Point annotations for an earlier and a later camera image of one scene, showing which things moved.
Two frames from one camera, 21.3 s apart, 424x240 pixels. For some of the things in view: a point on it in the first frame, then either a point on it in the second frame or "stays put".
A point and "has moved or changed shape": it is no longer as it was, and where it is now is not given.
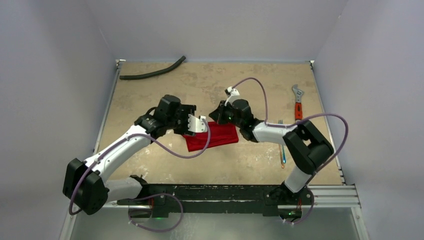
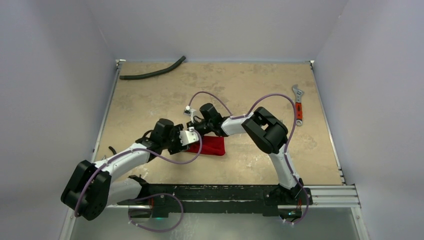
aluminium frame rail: [344, 195] stays put
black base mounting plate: [159, 199] stays put
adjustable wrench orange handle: [298, 109] stays put
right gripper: [218, 112] -> [197, 125]
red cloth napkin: [220, 134] has moved or changed shape
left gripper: [185, 110] -> [175, 131]
